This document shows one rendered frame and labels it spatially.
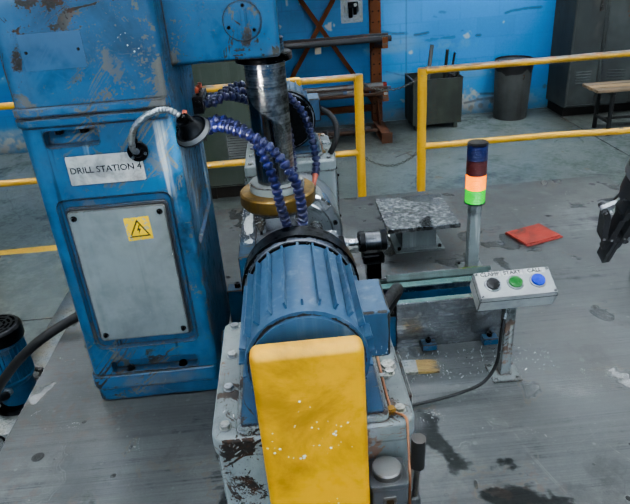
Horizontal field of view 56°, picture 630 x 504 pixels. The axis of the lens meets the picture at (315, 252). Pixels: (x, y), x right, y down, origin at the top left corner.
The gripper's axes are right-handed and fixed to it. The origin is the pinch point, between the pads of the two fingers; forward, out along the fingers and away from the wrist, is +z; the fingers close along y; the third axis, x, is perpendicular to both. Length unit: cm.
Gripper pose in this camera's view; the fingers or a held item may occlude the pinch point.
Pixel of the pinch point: (608, 247)
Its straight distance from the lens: 136.3
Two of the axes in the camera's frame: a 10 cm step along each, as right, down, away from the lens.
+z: 0.3, 6.0, 8.0
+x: 0.9, 7.9, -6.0
